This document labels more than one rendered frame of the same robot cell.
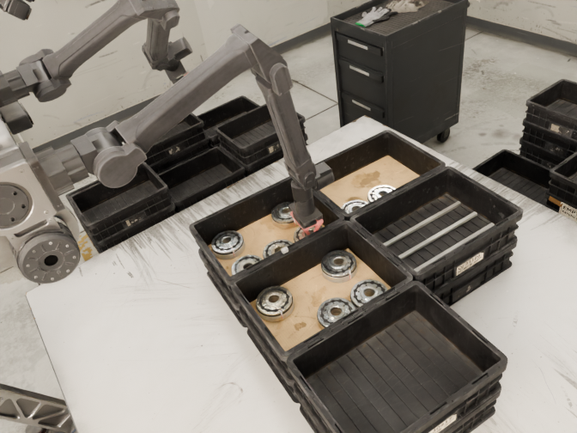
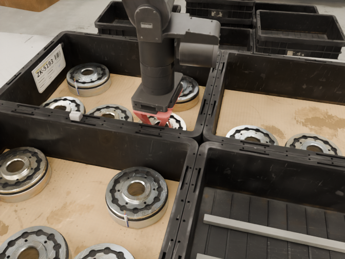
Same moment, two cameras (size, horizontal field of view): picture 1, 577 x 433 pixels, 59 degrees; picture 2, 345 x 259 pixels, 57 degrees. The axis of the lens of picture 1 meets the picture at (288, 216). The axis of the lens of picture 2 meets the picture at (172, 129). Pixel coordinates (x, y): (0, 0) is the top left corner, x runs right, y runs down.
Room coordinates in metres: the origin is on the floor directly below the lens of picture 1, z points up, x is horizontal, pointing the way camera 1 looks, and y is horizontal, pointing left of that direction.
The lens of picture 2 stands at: (0.81, -0.35, 1.29)
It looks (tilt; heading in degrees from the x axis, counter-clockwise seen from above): 43 degrees down; 37
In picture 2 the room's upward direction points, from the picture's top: straight up
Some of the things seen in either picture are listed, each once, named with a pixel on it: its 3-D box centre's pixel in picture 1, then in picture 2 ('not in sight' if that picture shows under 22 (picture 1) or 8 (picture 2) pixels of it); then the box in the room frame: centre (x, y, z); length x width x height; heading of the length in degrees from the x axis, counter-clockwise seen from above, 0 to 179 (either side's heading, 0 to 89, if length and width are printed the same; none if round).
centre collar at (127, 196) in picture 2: (338, 261); (136, 189); (1.02, -0.12, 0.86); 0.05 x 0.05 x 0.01
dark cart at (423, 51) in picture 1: (398, 83); not in sight; (2.77, -0.81, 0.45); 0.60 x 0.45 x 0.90; 118
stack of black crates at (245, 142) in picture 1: (266, 158); (287, 64); (2.37, 0.06, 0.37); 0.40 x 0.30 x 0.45; 118
